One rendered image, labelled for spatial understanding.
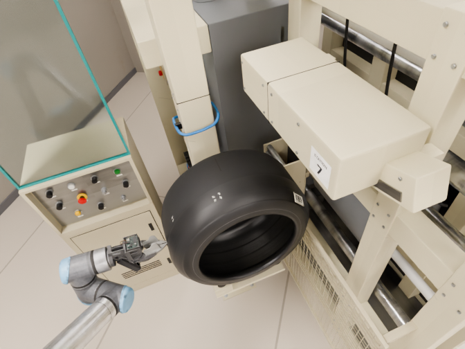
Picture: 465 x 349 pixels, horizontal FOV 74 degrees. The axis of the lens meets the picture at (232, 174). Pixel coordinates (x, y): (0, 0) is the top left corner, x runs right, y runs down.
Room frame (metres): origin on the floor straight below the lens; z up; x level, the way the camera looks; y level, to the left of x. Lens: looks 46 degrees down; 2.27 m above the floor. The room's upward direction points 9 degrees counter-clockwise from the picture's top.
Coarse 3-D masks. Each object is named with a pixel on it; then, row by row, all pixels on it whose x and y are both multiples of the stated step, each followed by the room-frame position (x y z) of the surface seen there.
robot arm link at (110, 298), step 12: (108, 288) 0.53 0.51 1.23; (120, 288) 0.53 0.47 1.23; (96, 300) 0.49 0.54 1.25; (108, 300) 0.48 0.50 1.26; (120, 300) 0.48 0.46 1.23; (132, 300) 0.50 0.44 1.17; (84, 312) 0.43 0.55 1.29; (96, 312) 0.43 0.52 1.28; (108, 312) 0.44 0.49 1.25; (120, 312) 0.45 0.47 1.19; (72, 324) 0.39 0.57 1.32; (84, 324) 0.39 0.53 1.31; (96, 324) 0.39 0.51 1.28; (60, 336) 0.35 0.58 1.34; (72, 336) 0.35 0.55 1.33; (84, 336) 0.35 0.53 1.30; (48, 348) 0.31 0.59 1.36; (60, 348) 0.31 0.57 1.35; (72, 348) 0.31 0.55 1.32
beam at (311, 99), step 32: (256, 64) 0.95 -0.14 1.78; (288, 64) 0.92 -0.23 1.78; (320, 64) 0.88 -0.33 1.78; (256, 96) 0.92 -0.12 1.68; (288, 96) 0.74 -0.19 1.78; (320, 96) 0.71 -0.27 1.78; (352, 96) 0.69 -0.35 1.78; (384, 96) 0.66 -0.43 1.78; (288, 128) 0.69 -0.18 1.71; (320, 128) 0.58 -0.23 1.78; (352, 128) 0.56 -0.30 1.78; (384, 128) 0.54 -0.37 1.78; (416, 128) 0.52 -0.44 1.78; (352, 160) 0.47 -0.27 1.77; (384, 160) 0.49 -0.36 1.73; (352, 192) 0.47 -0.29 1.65
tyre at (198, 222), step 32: (224, 160) 0.83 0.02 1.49; (256, 160) 0.84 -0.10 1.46; (192, 192) 0.73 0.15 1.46; (224, 192) 0.68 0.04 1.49; (256, 192) 0.67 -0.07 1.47; (288, 192) 0.70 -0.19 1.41; (192, 224) 0.62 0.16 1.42; (224, 224) 0.60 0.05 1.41; (256, 224) 0.90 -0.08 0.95; (288, 224) 0.80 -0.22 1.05; (192, 256) 0.57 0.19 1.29; (224, 256) 0.76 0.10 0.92; (256, 256) 0.73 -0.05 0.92
